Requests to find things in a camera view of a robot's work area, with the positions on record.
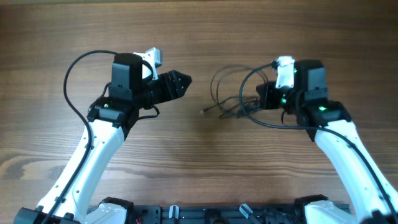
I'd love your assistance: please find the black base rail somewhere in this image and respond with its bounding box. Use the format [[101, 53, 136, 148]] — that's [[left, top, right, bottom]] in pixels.
[[86, 195, 352, 224]]

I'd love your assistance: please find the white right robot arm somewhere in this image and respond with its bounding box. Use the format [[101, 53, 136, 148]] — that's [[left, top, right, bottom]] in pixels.
[[256, 56, 397, 223]]

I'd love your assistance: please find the black right camera cable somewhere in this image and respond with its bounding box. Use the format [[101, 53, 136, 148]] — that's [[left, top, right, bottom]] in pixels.
[[238, 62, 398, 218]]

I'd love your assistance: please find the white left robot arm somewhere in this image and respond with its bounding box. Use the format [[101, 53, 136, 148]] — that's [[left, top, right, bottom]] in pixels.
[[14, 48, 192, 223]]

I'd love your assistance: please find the black camera cable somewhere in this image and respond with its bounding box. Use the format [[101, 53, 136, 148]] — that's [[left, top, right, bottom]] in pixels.
[[238, 62, 398, 218], [40, 50, 121, 224]]

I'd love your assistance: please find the black left camera cable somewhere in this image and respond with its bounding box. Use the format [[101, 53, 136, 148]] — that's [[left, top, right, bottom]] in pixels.
[[40, 50, 121, 224]]

